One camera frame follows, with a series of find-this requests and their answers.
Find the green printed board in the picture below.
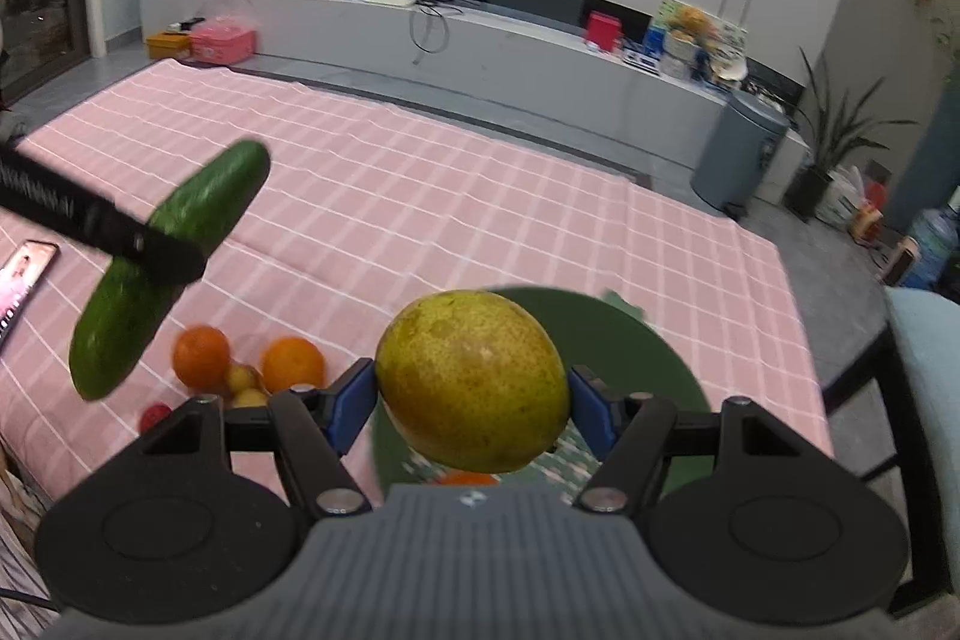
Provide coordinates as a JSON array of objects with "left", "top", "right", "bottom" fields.
[{"left": 660, "top": 0, "right": 749, "bottom": 60}]

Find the red box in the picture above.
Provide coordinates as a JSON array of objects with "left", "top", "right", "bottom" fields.
[{"left": 585, "top": 10, "right": 623, "bottom": 55}]

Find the orange paper bag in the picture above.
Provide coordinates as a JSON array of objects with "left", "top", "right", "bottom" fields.
[{"left": 855, "top": 160, "right": 895, "bottom": 236}]

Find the yellow box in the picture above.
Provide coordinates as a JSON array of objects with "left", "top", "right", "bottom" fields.
[{"left": 145, "top": 31, "right": 192, "bottom": 61}]

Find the smartphone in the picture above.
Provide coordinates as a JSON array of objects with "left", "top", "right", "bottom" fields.
[{"left": 0, "top": 240, "right": 59, "bottom": 356}]

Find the pink storage box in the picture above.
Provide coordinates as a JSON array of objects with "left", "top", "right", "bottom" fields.
[{"left": 189, "top": 21, "right": 257, "bottom": 65}]

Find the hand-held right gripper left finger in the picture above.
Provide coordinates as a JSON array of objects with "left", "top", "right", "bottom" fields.
[{"left": 142, "top": 357, "right": 376, "bottom": 516}]

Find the blue water jug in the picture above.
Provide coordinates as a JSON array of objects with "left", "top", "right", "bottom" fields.
[{"left": 904, "top": 205, "right": 960, "bottom": 292}]

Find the white marble tv console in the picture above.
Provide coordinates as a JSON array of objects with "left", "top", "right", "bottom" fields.
[{"left": 139, "top": 0, "right": 811, "bottom": 206}]

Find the grey pedal bin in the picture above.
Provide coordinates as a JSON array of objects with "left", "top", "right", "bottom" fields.
[{"left": 690, "top": 91, "right": 792, "bottom": 217}]

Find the long-leaved potted plant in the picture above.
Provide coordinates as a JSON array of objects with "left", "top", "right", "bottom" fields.
[{"left": 784, "top": 47, "right": 920, "bottom": 221}]

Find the green colander bowl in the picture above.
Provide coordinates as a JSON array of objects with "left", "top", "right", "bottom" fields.
[{"left": 371, "top": 286, "right": 712, "bottom": 506}]

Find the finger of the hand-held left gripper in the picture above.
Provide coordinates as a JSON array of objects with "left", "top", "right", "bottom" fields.
[{"left": 101, "top": 199, "right": 209, "bottom": 286}]

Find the blue cushioned bench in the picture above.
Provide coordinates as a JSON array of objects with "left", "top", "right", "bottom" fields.
[{"left": 862, "top": 286, "right": 960, "bottom": 615}]

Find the yellow-green pomelo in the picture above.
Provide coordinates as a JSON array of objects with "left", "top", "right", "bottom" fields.
[{"left": 373, "top": 289, "right": 571, "bottom": 474}]

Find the brown teddy bear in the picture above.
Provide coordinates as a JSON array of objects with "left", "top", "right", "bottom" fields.
[{"left": 675, "top": 6, "right": 721, "bottom": 49}]

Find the black cable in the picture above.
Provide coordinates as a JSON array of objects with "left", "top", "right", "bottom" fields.
[{"left": 409, "top": 2, "right": 466, "bottom": 65}]

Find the white plastic bag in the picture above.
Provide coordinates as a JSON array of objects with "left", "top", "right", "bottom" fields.
[{"left": 814, "top": 164, "right": 871, "bottom": 229}]

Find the pink checked tablecloth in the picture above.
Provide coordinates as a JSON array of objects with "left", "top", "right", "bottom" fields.
[{"left": 0, "top": 59, "right": 837, "bottom": 521}]

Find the green cucumber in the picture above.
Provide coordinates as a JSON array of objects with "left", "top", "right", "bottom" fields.
[{"left": 69, "top": 141, "right": 271, "bottom": 401}]

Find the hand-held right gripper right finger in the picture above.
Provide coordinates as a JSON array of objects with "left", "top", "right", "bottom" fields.
[{"left": 568, "top": 364, "right": 833, "bottom": 513}]

